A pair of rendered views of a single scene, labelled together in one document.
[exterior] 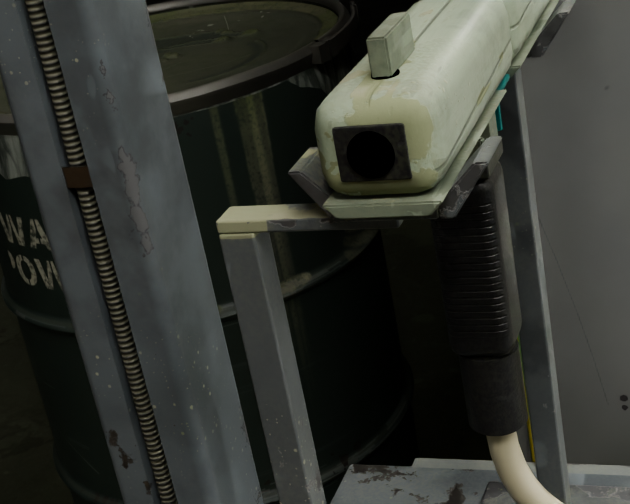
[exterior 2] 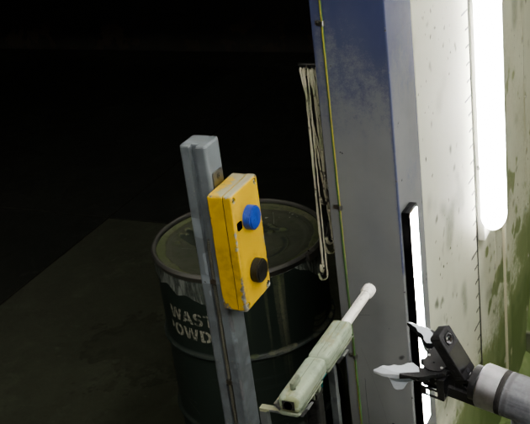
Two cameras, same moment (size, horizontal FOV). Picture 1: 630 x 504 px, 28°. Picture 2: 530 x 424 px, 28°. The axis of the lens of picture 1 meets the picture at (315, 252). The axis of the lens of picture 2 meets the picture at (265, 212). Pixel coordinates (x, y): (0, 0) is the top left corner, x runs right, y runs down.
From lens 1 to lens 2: 1.73 m
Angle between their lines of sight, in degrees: 5
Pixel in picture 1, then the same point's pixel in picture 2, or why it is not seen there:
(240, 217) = (263, 407)
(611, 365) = (389, 412)
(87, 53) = (235, 360)
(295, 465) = not seen: outside the picture
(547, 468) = not seen: outside the picture
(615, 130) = (391, 341)
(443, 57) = (304, 384)
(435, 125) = (299, 402)
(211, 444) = not seen: outside the picture
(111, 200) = (235, 389)
